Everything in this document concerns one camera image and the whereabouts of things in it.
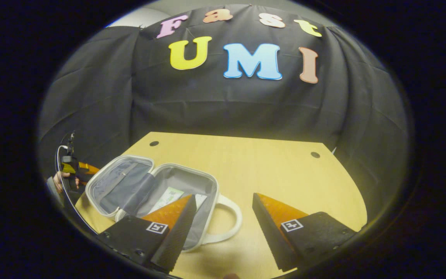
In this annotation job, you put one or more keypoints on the black backdrop cloth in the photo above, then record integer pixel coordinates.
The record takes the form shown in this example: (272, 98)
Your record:
(343, 116)

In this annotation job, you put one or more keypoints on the white suitcase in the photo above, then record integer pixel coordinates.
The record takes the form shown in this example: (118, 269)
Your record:
(176, 182)

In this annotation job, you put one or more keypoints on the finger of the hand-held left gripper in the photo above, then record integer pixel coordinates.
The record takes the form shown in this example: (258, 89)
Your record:
(88, 168)

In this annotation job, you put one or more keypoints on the white green-label sachet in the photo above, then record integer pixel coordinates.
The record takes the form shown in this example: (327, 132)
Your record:
(168, 197)

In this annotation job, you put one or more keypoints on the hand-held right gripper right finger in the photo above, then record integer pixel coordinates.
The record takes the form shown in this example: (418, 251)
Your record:
(271, 238)

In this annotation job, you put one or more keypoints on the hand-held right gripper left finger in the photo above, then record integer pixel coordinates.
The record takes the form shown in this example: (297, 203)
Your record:
(176, 240)

